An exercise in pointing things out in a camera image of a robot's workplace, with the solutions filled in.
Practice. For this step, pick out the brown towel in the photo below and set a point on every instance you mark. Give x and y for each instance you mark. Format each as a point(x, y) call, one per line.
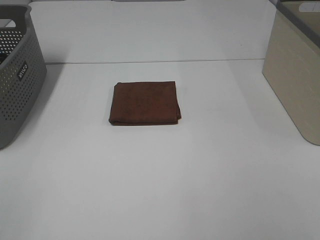
point(144, 103)

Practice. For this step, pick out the grey perforated plastic basket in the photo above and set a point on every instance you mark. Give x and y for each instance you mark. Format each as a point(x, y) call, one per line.
point(22, 70)

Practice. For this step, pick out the beige storage bin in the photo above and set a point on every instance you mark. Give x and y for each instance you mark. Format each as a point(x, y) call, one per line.
point(292, 64)

